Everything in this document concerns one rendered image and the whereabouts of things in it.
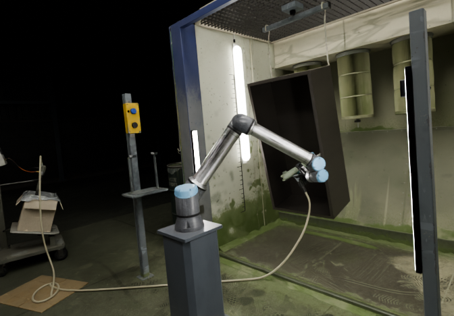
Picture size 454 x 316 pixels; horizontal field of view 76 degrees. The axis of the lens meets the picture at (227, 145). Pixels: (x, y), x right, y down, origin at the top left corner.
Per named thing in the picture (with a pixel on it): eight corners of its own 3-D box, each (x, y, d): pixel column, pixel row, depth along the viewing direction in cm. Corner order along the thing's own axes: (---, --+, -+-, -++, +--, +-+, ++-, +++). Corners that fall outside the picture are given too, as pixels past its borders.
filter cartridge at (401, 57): (439, 122, 285) (435, 36, 283) (436, 122, 257) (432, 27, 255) (397, 125, 308) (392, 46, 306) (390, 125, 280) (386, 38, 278)
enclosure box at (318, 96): (292, 194, 301) (269, 78, 277) (350, 200, 259) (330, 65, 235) (273, 209, 277) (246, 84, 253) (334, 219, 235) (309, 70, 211)
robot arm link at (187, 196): (174, 217, 181) (171, 189, 180) (178, 209, 198) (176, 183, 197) (198, 215, 181) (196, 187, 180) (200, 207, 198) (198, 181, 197)
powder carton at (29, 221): (11, 221, 329) (19, 186, 334) (54, 223, 352) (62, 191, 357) (8, 232, 285) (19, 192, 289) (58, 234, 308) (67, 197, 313)
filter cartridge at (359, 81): (354, 128, 303) (347, 48, 299) (334, 129, 339) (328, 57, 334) (384, 125, 311) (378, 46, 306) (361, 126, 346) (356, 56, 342)
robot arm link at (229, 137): (173, 199, 198) (235, 108, 194) (177, 194, 215) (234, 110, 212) (192, 212, 198) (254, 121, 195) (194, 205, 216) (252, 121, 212)
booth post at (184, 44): (190, 258, 291) (168, 26, 280) (204, 252, 304) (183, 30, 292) (201, 263, 279) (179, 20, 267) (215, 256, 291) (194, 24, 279)
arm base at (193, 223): (186, 234, 176) (185, 218, 175) (169, 229, 189) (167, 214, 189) (210, 225, 189) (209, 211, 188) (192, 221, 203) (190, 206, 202)
